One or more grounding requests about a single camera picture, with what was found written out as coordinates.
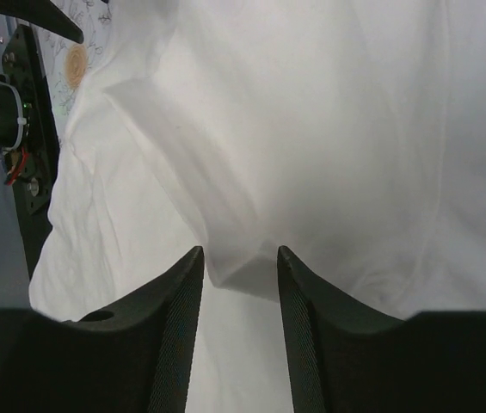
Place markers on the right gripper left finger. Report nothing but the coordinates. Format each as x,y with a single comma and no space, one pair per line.
134,355

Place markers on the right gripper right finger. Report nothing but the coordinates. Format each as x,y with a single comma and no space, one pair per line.
344,356

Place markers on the white t shirt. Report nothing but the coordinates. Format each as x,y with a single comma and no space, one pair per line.
352,132

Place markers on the floral table mat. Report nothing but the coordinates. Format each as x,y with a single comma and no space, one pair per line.
67,62

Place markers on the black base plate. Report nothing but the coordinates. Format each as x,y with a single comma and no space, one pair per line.
32,187

